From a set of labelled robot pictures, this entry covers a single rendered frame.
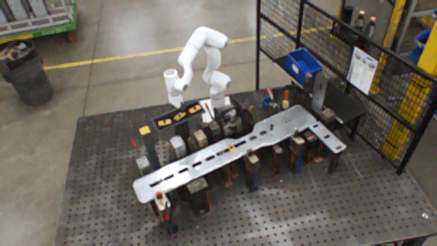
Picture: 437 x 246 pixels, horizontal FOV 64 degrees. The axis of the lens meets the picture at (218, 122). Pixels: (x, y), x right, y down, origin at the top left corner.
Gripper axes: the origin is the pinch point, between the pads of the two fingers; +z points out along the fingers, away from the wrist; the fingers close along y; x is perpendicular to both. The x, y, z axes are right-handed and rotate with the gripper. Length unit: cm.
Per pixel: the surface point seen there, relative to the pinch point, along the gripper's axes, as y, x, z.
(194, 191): 44, -33, 21
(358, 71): 79, 104, -5
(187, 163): 23.6, -18.6, 23.5
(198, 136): 17.8, -0.5, 15.6
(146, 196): 21, -53, 24
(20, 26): -411, 35, 94
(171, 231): 41, -54, 46
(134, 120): -68, -1, 53
